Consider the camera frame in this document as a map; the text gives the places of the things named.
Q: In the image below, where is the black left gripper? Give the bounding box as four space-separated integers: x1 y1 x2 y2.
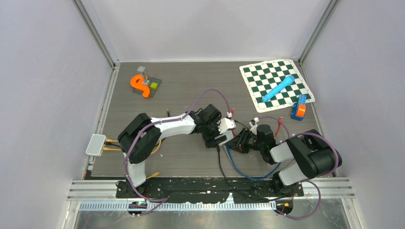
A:
202 118 227 148

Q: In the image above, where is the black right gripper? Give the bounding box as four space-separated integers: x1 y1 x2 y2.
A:
225 127 265 154

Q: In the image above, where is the white network switch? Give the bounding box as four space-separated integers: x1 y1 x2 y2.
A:
225 132 235 144

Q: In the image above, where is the blue ethernet cable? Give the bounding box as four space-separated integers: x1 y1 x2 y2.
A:
225 146 282 181

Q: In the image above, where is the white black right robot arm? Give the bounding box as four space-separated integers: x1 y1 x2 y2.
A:
225 125 342 196

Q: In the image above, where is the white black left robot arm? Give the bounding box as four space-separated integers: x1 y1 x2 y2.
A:
117 104 234 198

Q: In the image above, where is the green white chessboard mat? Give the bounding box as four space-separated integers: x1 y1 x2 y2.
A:
239 59 315 113

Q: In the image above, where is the light blue toy microphone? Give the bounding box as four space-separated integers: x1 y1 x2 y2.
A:
261 75 295 103

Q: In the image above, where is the grey lego baseplate with bricks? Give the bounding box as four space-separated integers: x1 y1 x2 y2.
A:
130 74 162 98

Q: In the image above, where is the orange S-shaped toy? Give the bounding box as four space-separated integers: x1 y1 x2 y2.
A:
130 74 150 98

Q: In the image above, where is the small grey lego tile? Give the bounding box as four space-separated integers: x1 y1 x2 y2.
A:
137 66 145 72

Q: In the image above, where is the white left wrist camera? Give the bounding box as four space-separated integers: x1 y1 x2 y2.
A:
218 117 236 134

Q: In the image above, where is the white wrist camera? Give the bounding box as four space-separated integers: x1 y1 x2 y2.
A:
218 117 236 134
249 117 259 135

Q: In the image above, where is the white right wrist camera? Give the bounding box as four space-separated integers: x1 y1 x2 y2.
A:
249 117 259 135

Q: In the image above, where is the black ethernet cable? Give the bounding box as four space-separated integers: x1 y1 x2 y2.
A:
216 146 286 203

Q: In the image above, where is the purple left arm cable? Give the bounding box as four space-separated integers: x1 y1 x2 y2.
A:
123 89 233 217

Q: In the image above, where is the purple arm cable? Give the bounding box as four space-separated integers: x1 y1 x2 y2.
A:
123 89 233 217
258 116 340 220

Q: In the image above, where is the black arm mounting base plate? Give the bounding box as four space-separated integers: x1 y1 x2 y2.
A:
115 177 304 204

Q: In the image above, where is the yellow ethernet cable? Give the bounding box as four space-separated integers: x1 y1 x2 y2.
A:
103 138 162 180

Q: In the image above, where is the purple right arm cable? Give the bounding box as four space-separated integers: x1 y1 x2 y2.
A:
258 116 340 220

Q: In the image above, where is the aluminium frame rail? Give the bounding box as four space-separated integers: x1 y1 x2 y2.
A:
68 177 355 203

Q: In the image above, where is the white switch at table edge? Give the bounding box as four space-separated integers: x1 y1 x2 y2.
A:
85 134 107 157

